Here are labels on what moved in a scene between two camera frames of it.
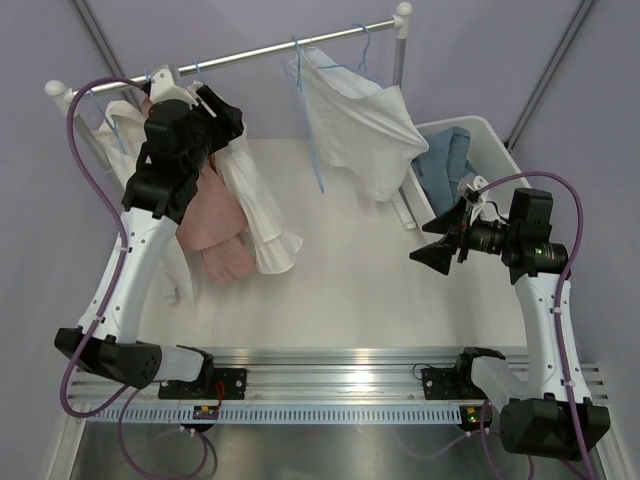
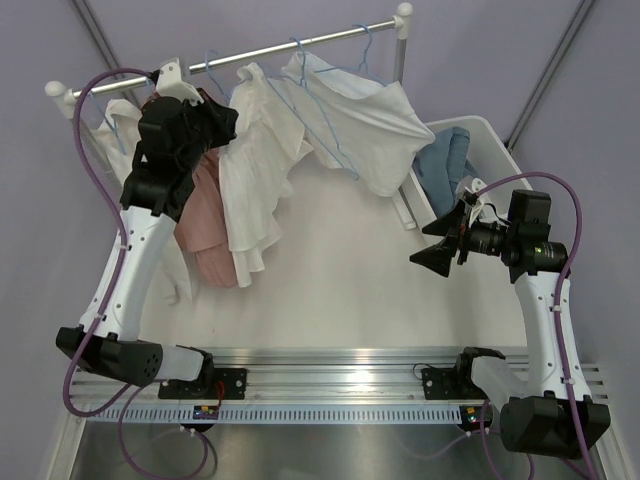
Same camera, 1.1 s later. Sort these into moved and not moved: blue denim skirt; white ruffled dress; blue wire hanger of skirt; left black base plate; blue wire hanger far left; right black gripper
Moved: white ruffled dress; blue wire hanger of skirt
Not moved: left black base plate; right black gripper; blue denim skirt; blue wire hanger far left
